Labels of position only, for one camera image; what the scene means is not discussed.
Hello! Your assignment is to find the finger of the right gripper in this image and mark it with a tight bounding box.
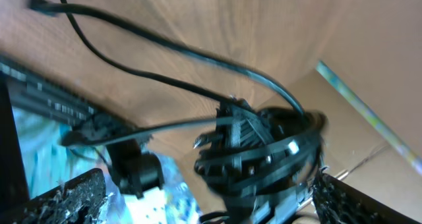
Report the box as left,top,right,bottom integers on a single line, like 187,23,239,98
193,98,275,148

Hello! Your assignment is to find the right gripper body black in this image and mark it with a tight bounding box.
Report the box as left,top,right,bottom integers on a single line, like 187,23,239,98
194,151,317,224

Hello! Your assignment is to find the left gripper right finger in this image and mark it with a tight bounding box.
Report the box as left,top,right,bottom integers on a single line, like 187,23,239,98
313,172,419,224

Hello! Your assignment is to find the cardboard back panel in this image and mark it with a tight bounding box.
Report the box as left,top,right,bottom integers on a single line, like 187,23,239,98
258,0,421,220

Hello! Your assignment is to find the black USB cable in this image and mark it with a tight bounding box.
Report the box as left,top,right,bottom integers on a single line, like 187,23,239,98
26,0,329,205

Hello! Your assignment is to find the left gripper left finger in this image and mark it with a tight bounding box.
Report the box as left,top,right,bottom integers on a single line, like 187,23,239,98
1,168,106,224

